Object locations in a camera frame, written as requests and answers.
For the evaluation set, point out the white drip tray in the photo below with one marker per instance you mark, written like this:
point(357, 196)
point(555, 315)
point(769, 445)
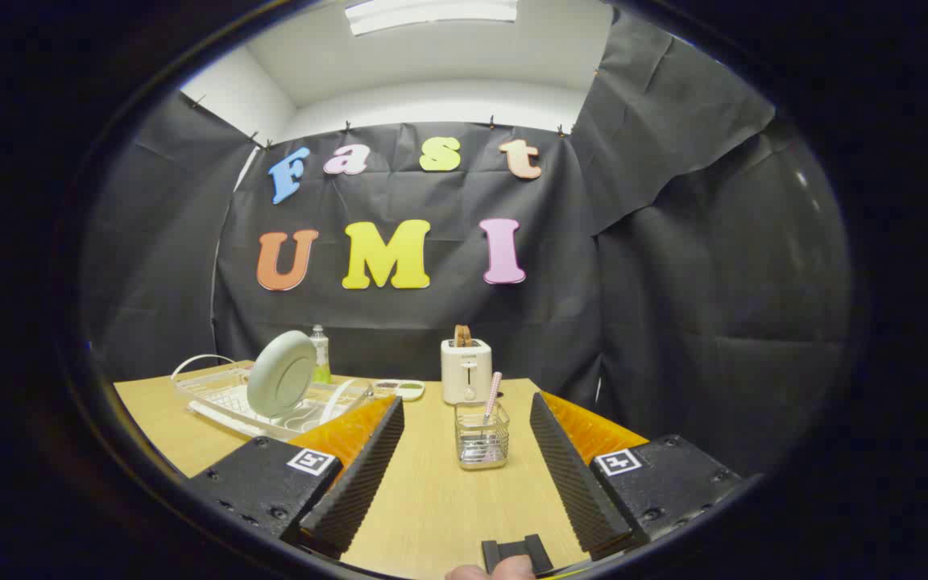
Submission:
point(226, 416)

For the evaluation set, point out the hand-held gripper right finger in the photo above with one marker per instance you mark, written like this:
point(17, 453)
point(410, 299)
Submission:
point(577, 483)

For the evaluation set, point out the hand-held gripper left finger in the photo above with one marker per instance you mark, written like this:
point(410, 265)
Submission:
point(359, 483)

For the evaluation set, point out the ceiling light panel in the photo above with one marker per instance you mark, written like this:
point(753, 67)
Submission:
point(432, 12)

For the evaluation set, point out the white divided tray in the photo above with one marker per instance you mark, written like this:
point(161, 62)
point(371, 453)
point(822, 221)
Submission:
point(412, 391)

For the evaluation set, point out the white toaster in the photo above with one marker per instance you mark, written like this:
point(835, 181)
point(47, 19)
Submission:
point(464, 370)

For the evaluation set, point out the light green plate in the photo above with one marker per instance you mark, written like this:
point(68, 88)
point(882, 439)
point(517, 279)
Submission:
point(283, 374)

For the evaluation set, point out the green drink bottle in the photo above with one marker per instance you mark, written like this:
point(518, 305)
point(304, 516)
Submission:
point(321, 346)

